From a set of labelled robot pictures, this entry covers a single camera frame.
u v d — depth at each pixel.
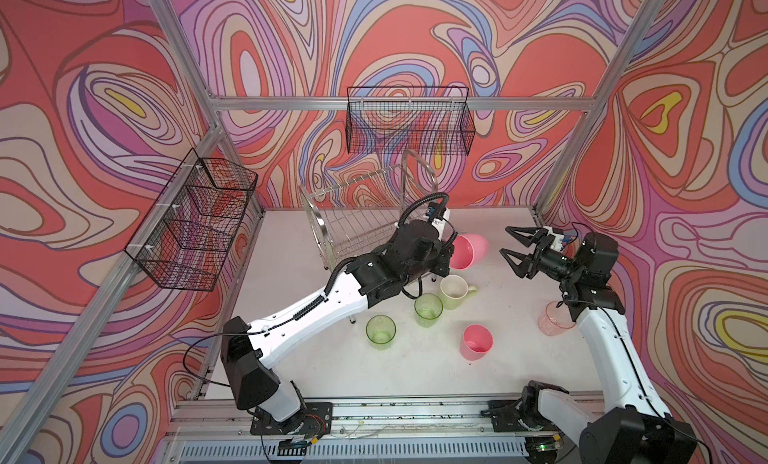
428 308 0.90
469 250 0.63
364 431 0.73
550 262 0.64
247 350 0.40
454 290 0.91
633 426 0.37
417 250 0.49
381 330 0.86
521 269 0.69
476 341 0.84
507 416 0.74
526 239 0.64
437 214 0.57
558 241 0.69
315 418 0.73
